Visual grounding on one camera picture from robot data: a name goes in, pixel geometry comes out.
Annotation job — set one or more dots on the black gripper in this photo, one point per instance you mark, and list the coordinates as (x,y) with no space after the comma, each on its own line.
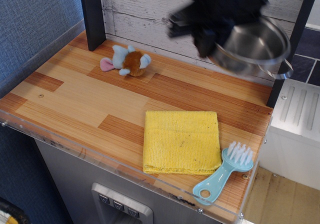
(209,21)

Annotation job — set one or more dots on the stainless steel pot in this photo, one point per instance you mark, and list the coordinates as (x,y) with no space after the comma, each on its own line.
(256,47)

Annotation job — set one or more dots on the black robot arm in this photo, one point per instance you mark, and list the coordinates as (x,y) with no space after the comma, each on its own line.
(210,22)

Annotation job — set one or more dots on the yellow folded cloth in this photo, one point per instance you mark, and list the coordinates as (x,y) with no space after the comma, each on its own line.
(181,142)

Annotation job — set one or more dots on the blue brown plush elephant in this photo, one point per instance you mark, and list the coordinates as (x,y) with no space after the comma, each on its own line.
(127,60)

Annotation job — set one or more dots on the light blue scrub brush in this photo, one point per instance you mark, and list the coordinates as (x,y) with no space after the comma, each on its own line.
(236,158)

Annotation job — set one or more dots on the white ribbed cabinet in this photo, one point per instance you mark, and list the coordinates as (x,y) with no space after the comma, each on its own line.
(292,143)

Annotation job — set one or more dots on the clear acrylic edge guard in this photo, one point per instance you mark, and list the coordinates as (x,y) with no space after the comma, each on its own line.
(74,167)

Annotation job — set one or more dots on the silver dispenser button panel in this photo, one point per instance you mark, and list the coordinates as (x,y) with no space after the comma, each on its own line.
(116,208)

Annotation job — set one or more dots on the yellow black object bottom left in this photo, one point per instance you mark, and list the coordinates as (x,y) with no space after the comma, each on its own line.
(11,214)

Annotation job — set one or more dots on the left dark shelf post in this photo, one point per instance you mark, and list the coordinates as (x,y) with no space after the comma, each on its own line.
(94,23)

